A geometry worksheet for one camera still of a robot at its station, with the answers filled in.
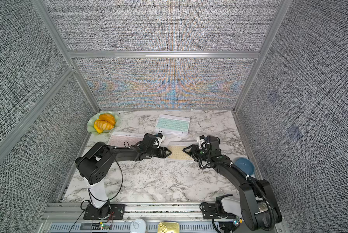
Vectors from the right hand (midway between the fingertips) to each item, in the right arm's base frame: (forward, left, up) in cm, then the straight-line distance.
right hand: (184, 148), depth 83 cm
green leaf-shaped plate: (+26, +66, -9) cm, 72 cm away
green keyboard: (+25, +6, -11) cm, 28 cm away
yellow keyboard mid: (0, +4, -7) cm, 8 cm away
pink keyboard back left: (+16, +45, -15) cm, 50 cm away
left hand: (+2, +8, -11) cm, 14 cm away
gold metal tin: (-36, +8, -7) cm, 38 cm away
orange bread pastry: (+25, +54, -6) cm, 60 cm away
